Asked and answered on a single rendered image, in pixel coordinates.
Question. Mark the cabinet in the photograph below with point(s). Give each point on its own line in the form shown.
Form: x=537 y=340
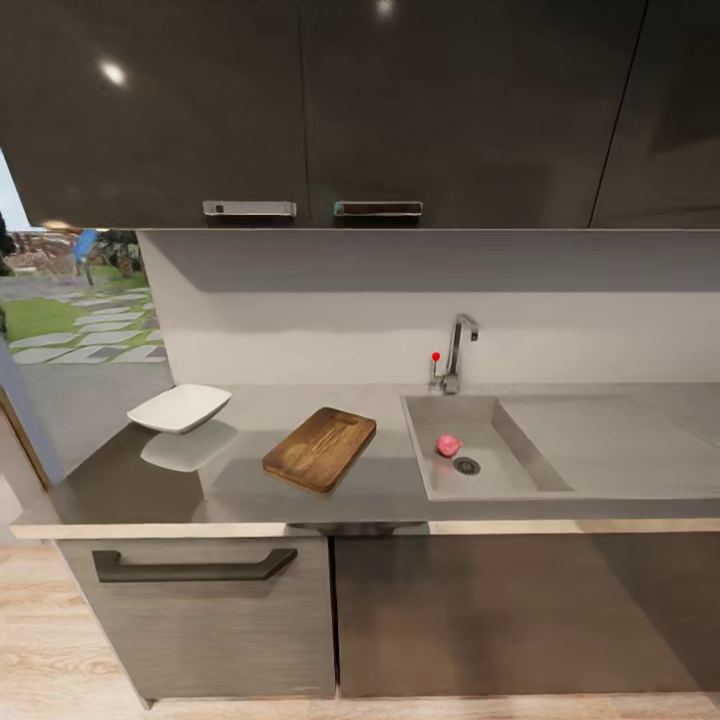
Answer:
x=662 y=169
x=311 y=114

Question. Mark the cutting board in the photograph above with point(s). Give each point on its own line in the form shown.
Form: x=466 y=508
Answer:
x=320 y=450

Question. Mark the drop in sink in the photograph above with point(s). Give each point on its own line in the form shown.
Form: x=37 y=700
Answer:
x=554 y=446

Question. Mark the vidalia onion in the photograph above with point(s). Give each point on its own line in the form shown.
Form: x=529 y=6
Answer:
x=448 y=445

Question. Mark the fixed window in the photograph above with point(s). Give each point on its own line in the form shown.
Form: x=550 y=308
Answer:
x=80 y=339

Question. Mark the bowl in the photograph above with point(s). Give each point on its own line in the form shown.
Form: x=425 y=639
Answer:
x=181 y=409

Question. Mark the dishwasher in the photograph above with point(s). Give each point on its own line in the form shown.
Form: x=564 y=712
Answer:
x=215 y=616

